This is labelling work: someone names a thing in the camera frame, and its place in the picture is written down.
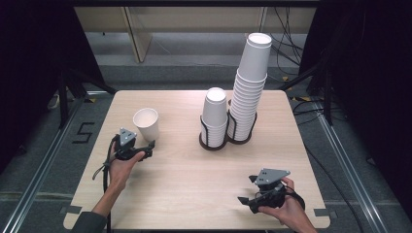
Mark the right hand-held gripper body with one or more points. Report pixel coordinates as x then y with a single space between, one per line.
271 176

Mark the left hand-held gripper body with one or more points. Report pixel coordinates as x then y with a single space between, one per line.
127 137

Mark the white paper cup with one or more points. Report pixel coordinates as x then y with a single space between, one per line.
148 129

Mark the short stack of paper cups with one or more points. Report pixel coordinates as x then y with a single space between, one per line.
214 110

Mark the tall stack of paper cups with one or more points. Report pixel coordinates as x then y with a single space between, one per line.
254 64

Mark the person's left hand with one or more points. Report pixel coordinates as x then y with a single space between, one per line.
120 171

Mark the person's right hand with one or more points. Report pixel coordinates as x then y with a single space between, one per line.
291 210

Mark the grey tape piece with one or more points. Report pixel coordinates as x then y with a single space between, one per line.
325 212

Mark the black metal stand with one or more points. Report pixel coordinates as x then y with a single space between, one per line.
63 100
327 97

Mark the black curtain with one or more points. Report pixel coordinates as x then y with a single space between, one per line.
29 64
372 81

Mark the beige wooden shelf unit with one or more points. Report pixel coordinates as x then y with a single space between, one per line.
194 19

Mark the aluminium floor rail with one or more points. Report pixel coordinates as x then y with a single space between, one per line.
35 176
351 176

